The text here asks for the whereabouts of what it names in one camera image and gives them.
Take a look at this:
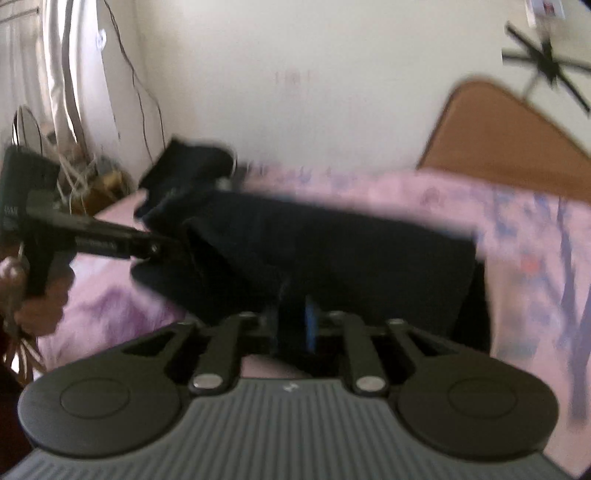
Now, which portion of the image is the table fan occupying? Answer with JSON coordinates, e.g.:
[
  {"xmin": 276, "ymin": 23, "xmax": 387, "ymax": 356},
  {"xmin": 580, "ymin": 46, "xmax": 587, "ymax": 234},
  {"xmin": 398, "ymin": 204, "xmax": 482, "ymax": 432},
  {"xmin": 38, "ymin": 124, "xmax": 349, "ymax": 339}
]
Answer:
[{"xmin": 12, "ymin": 104, "xmax": 44, "ymax": 156}]

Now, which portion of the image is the black ceiling fan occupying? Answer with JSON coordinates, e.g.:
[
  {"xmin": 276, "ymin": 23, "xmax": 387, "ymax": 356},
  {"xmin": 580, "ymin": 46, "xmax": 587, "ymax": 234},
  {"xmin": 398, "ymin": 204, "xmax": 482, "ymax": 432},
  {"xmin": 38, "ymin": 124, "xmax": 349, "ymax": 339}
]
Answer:
[{"xmin": 502, "ymin": 21, "xmax": 591, "ymax": 112}]

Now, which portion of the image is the wall poster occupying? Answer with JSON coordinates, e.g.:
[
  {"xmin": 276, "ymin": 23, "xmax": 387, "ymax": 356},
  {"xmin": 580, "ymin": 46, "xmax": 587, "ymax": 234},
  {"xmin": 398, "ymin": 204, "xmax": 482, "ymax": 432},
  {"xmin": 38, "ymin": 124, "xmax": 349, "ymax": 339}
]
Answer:
[{"xmin": 526, "ymin": 0, "xmax": 565, "ymax": 21}]

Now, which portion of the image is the black wall cable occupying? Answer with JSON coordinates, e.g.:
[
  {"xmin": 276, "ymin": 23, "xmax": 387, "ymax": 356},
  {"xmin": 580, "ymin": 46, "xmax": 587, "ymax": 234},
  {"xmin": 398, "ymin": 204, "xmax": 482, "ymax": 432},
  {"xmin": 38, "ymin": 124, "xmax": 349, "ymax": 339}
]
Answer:
[{"xmin": 103, "ymin": 0, "xmax": 165, "ymax": 168}]

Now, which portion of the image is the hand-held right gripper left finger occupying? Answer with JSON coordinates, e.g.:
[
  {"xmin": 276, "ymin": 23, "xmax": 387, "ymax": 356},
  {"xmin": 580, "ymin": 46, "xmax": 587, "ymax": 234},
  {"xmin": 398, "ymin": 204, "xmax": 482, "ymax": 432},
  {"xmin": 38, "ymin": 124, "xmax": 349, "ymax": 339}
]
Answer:
[{"xmin": 121, "ymin": 312, "xmax": 279, "ymax": 394}]

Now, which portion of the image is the white curtain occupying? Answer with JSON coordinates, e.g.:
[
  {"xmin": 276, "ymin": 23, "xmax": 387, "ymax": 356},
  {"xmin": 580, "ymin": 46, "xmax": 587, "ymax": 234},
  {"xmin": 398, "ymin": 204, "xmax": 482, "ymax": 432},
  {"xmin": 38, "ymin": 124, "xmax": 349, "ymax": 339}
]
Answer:
[{"xmin": 41, "ymin": 0, "xmax": 117, "ymax": 145}]

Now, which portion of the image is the brown wooden headboard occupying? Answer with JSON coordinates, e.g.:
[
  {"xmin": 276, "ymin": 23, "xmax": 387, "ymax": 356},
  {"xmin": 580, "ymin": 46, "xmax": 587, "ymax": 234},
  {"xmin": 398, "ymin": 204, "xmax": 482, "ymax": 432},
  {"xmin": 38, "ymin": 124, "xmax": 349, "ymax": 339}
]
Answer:
[{"xmin": 416, "ymin": 79, "xmax": 591, "ymax": 205}]

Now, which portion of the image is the pile of cables and clutter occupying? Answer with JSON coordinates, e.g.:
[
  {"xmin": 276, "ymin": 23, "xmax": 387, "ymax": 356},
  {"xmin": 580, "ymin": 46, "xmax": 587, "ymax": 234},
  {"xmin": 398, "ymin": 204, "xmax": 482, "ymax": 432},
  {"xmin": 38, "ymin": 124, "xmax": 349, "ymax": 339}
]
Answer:
[{"xmin": 44, "ymin": 138, "xmax": 136, "ymax": 214}]

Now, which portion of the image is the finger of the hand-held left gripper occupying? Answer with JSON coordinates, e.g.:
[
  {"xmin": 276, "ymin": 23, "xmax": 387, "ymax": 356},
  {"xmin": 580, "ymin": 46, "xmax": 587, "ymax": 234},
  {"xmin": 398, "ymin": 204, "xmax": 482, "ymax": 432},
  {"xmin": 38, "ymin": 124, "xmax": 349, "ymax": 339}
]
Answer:
[{"xmin": 69, "ymin": 216, "xmax": 184, "ymax": 262}]

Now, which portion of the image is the pink floral bed sheet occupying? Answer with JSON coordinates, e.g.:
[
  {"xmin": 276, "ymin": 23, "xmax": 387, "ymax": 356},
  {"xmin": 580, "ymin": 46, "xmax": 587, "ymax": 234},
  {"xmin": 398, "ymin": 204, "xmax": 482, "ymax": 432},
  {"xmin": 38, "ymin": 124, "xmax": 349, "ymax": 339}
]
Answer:
[{"xmin": 37, "ymin": 165, "xmax": 591, "ymax": 430}]

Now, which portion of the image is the person's left hand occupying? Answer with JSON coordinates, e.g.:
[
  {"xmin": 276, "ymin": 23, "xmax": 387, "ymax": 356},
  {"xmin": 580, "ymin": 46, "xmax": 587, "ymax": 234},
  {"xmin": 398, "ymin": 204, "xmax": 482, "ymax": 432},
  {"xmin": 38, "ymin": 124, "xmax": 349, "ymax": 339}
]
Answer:
[{"xmin": 0, "ymin": 257, "xmax": 75, "ymax": 337}]

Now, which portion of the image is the black garment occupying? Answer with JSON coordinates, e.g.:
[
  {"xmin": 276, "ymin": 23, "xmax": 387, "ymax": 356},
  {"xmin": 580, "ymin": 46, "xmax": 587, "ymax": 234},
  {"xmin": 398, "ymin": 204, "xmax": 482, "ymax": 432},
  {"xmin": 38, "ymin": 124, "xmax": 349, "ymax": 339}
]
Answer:
[{"xmin": 130, "ymin": 136, "xmax": 493, "ymax": 376}]

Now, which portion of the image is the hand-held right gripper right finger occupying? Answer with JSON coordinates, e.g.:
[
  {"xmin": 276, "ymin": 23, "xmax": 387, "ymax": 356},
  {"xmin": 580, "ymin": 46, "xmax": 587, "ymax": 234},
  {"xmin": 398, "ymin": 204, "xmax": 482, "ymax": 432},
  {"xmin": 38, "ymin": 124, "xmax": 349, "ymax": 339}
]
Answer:
[{"xmin": 304, "ymin": 296, "xmax": 468, "ymax": 394}]

